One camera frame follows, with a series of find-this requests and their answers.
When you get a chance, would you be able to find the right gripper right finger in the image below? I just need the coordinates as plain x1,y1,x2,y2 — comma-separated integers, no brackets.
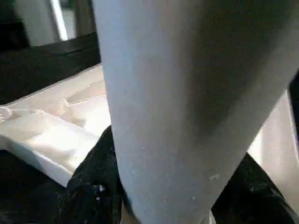
211,154,299,224

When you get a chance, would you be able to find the grey curtain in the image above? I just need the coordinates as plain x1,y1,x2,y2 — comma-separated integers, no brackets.
74,0,98,38

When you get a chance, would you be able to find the white plastic table leg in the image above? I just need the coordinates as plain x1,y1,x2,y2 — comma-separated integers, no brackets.
92,0,299,224

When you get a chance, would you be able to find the white plastic table top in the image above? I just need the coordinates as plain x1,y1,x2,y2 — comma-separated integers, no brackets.
0,63,299,206

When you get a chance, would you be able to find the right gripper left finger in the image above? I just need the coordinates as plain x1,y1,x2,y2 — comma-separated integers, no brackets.
66,125,128,224

